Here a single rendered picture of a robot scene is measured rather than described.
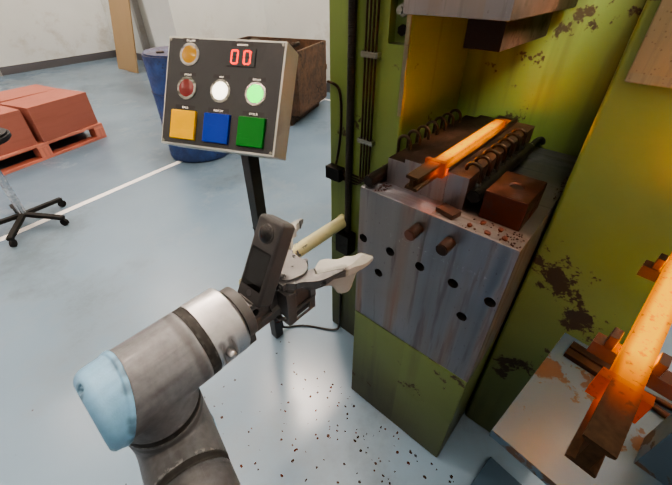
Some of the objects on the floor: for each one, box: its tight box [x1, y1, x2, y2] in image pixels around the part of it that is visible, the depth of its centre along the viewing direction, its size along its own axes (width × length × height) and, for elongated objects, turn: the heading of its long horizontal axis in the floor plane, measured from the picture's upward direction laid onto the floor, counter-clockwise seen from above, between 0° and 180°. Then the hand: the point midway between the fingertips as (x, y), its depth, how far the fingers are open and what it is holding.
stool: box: [0, 127, 69, 247], centre depth 215 cm, size 51×48×60 cm
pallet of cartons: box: [0, 84, 107, 175], centre depth 315 cm, size 124×90×44 cm
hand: (336, 232), depth 55 cm, fingers open, 14 cm apart
